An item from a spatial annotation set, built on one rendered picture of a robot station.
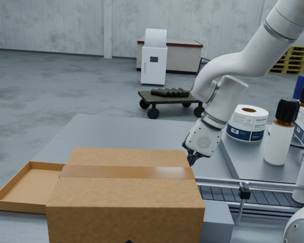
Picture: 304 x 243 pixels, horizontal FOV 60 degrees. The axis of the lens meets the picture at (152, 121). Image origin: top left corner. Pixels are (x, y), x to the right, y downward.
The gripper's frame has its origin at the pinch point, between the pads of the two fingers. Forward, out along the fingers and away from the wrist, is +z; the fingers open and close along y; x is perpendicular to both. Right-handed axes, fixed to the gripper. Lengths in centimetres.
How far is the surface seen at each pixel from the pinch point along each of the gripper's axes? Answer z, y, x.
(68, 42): 183, -345, 969
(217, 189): 7.1, 15.3, 1.7
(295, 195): -4.4, 39.0, -1.3
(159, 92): 63, 8, 334
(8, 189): 38, -55, -3
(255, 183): -3.9, 22.2, -4.6
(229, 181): -0.8, 13.9, -4.6
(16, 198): 37, -50, -7
